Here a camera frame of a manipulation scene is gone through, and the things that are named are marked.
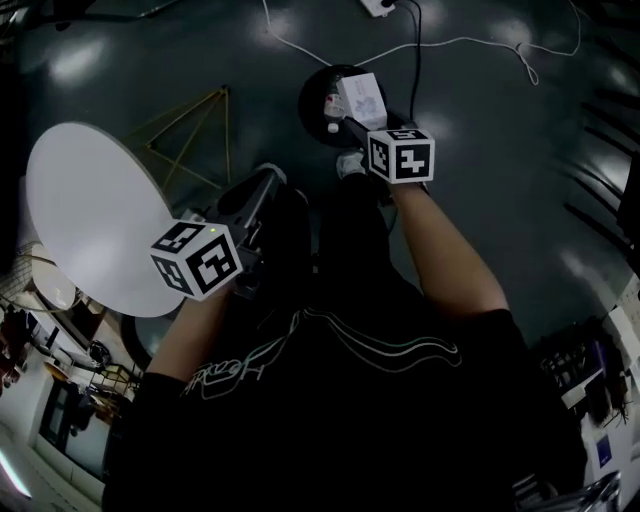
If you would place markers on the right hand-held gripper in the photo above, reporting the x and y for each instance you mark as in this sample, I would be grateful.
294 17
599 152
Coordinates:
400 155

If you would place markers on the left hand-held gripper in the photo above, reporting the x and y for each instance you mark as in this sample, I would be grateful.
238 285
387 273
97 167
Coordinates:
200 265

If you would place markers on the white plastic bottle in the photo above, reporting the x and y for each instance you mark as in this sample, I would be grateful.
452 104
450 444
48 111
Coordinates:
332 125

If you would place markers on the long white power strip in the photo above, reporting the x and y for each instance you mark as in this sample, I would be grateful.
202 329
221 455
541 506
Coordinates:
375 6

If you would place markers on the white tissue packet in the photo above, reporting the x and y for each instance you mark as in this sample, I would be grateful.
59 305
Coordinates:
362 100

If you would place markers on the person's black shirt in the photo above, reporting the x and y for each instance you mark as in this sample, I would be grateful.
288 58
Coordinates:
350 425

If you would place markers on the black slatted chair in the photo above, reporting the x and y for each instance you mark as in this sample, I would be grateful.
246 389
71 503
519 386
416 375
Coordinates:
605 175

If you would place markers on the person's right forearm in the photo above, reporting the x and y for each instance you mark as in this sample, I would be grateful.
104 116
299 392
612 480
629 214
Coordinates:
445 250

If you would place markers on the person's black trousers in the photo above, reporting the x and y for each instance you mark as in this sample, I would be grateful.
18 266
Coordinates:
350 240

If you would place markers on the black trash bin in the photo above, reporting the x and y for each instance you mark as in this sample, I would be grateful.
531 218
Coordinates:
312 115

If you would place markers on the person's left forearm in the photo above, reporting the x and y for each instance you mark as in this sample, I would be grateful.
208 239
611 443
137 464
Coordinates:
185 335

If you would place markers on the person's white shoe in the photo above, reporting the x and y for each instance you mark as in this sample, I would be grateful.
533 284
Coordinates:
350 162

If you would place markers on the round white table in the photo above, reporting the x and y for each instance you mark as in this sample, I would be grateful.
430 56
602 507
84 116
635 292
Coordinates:
90 200

